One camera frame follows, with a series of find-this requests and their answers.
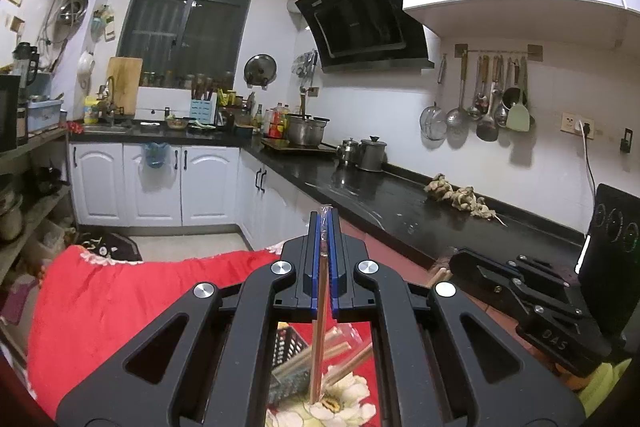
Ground white power cable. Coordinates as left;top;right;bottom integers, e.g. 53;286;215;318
582;132;602;230

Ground blue plastic box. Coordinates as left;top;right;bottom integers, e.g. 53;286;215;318
27;101;64;134

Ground person's right forearm green sleeve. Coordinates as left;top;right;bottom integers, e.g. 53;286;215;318
570;354;638;415

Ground wooden cutting board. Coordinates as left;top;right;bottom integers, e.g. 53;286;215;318
106;57;143;115

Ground pile of chopsticks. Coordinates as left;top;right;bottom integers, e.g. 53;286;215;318
322;329;375;390

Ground light blue knife block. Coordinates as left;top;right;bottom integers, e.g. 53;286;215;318
190;97;217;128

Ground storage shelf rack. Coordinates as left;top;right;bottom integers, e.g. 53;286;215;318
0;127;75;293

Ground group of condiment bottles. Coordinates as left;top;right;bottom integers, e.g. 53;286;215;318
220;89;291;140

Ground hanging steel pot lid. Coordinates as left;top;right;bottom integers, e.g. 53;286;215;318
243;53;277;86

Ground black microwave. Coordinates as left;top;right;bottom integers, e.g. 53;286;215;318
0;74;23;152

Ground blue plastic bag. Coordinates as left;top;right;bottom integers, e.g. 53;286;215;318
143;141;168;170

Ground wall outlet with plug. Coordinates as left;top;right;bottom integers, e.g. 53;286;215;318
561;112;596;140

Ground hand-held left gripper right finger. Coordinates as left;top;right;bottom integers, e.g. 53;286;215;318
329;212;587;427

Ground row of hanging kitchen utensils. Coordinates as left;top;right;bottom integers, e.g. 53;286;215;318
419;42;543;144

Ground ginger roots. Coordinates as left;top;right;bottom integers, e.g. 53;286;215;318
424;173;507;224

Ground kitchen faucet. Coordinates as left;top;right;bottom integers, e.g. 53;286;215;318
102;76;126;128

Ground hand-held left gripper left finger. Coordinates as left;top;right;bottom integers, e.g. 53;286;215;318
56;212;322;427

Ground white lower cabinets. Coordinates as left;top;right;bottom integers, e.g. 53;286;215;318
67;142;311;253

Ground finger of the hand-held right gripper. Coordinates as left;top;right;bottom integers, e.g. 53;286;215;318
448;248;542;329
505;257;583;303

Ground steel kettle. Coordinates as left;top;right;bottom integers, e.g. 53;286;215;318
357;136;388;172
336;138;362;166

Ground red floral blanket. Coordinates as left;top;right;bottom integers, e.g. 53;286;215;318
27;243;381;427

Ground dark green utensil basket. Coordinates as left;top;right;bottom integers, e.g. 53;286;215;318
269;327;311;405

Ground steel stockpot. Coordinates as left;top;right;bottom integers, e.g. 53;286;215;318
286;114;331;146

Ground hanging steel bowl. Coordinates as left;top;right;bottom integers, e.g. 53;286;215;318
60;0;90;28

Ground black range hood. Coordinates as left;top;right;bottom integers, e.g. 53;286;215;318
287;0;435;74

